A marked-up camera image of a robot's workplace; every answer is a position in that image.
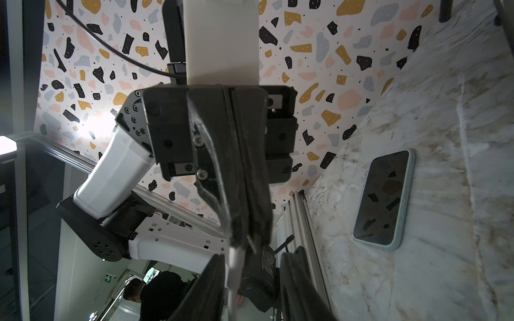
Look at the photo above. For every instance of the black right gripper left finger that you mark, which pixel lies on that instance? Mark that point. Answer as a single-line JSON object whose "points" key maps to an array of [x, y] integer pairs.
{"points": [[205, 299]]}

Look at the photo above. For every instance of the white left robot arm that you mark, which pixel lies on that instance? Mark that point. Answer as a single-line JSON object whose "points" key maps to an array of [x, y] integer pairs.
{"points": [[104, 211]]}

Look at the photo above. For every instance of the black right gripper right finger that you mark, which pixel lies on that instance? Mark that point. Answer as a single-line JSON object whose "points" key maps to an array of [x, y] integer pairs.
{"points": [[300, 300]]}

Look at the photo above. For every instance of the black phone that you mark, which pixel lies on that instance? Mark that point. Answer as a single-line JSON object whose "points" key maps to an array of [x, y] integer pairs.
{"points": [[384, 201]]}

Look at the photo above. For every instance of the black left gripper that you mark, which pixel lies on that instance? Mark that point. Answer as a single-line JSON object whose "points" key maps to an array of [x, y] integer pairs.
{"points": [[215, 131]]}

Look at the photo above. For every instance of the person in dark clothes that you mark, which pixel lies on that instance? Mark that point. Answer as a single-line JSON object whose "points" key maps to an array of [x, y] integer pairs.
{"points": [[159, 298]]}

